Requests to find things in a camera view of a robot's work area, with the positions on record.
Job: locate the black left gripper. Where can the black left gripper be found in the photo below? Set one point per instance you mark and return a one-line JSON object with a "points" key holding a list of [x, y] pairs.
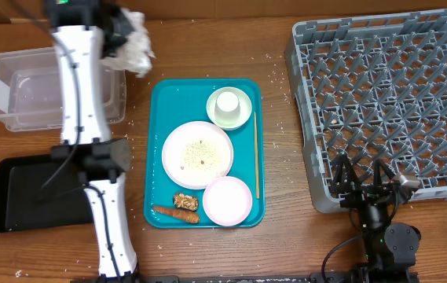
{"points": [[124, 27]]}

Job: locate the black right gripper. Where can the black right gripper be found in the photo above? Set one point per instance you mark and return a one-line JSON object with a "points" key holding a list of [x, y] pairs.
{"points": [[359, 192]]}

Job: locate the white tissue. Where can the white tissue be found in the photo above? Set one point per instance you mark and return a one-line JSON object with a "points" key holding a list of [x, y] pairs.
{"points": [[135, 56]]}

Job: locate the pale green bowl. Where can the pale green bowl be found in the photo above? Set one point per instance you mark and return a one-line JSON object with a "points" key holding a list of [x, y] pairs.
{"points": [[245, 108]]}

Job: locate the white paper cup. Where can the white paper cup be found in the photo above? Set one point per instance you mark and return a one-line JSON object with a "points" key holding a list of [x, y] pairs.
{"points": [[227, 107]]}

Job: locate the small pink bowl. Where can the small pink bowl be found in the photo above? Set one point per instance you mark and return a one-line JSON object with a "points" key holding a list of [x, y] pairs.
{"points": [[227, 201]]}

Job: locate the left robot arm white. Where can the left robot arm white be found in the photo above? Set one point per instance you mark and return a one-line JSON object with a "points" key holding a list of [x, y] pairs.
{"points": [[84, 32]]}

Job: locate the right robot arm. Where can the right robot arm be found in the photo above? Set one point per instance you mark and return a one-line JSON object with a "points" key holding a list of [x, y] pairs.
{"points": [[390, 247]]}

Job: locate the grey dishwasher rack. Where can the grey dishwasher rack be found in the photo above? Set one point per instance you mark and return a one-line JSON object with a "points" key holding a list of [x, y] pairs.
{"points": [[372, 88]]}

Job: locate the clear plastic waste bin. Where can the clear plastic waste bin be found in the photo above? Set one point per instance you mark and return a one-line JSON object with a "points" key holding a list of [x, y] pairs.
{"points": [[30, 96]]}

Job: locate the teal plastic tray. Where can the teal plastic tray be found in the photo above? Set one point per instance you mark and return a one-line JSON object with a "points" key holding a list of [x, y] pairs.
{"points": [[178, 101]]}

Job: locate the wooden chopstick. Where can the wooden chopstick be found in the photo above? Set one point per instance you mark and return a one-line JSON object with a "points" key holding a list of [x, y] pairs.
{"points": [[257, 180]]}

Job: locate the large white pink-rimmed plate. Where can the large white pink-rimmed plate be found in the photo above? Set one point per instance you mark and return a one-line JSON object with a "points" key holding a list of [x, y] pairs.
{"points": [[196, 153]]}

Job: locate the orange carrot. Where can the orange carrot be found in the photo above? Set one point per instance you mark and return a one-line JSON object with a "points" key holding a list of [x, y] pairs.
{"points": [[180, 214]]}

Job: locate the brown granola bar piece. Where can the brown granola bar piece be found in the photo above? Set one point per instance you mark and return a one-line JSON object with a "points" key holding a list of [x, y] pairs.
{"points": [[186, 202]]}

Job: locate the black tray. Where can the black tray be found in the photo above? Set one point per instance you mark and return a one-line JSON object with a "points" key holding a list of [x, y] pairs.
{"points": [[25, 205]]}

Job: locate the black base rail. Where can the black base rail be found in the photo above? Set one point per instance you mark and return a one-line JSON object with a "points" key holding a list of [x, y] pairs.
{"points": [[316, 277]]}

